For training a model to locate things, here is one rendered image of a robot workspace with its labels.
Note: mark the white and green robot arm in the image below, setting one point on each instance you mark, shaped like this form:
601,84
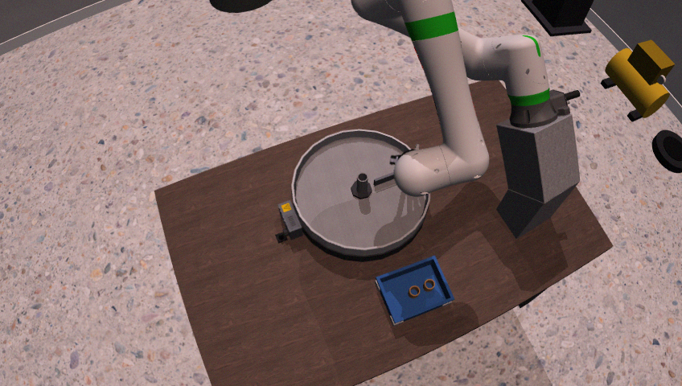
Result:
516,59

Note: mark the blue rectangular tray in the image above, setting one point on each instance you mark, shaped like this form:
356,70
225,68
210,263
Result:
396,285

